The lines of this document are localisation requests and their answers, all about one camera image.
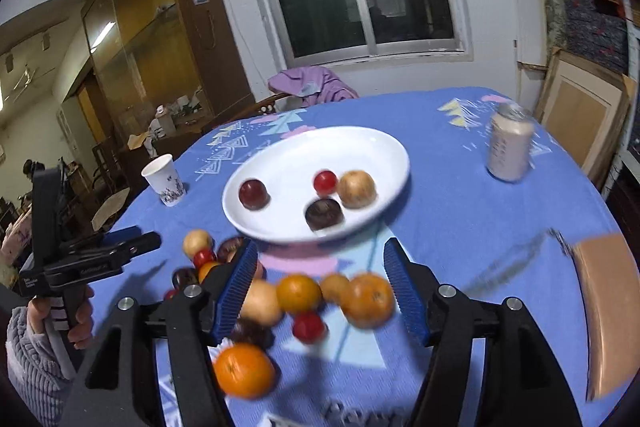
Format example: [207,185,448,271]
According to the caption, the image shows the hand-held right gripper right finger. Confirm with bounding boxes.
[384,238,583,427]

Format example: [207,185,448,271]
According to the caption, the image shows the small yellow tan fruit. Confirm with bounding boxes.
[182,230,213,258]

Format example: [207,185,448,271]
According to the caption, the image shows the purple garment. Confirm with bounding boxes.
[267,66,360,112]

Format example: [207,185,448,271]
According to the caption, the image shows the blue patterned tablecloth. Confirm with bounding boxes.
[90,87,623,427]

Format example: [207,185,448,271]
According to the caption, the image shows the large tan round fruit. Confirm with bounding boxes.
[338,170,377,209]

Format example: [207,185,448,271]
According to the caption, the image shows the pale drink can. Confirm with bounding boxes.
[487,103,535,182]

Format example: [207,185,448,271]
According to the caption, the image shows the wooden framed panels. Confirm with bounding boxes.
[535,49,638,188]

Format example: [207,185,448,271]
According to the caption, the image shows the white paper cup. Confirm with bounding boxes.
[141,154,187,206]

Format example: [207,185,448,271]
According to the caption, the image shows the person's left hand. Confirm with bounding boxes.
[27,284,97,351]

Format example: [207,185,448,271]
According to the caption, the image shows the peach coloured round fruit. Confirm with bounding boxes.
[198,261,222,284]

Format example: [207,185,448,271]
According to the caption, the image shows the wooden chair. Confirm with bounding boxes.
[240,92,306,118]

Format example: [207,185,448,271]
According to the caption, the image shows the wooden glass cabinet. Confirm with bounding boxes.
[80,0,256,142]

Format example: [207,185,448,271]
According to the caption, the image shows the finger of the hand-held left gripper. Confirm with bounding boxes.
[74,227,144,252]
[107,232,162,265]

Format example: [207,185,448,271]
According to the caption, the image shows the stack of patterned fabric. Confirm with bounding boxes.
[560,0,640,78]

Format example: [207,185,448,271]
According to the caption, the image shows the grey tassel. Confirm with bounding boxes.
[465,229,576,295]

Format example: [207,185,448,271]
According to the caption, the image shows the dark red plum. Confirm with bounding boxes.
[238,178,271,211]

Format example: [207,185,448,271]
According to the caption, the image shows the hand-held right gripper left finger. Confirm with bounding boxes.
[60,239,261,427]

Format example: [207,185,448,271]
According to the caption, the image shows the white oval plate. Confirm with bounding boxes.
[222,126,411,244]

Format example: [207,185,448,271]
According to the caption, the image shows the dark brown water chestnut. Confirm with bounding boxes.
[305,199,345,230]
[216,237,248,264]
[231,318,275,350]

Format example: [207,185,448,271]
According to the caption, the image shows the small dark plum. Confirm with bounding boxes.
[172,267,200,290]

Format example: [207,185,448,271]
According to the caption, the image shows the small brown tan fruit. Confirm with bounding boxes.
[320,273,352,304]

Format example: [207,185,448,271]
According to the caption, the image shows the orange mandarin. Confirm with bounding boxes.
[213,343,277,400]
[342,273,396,329]
[276,274,322,314]

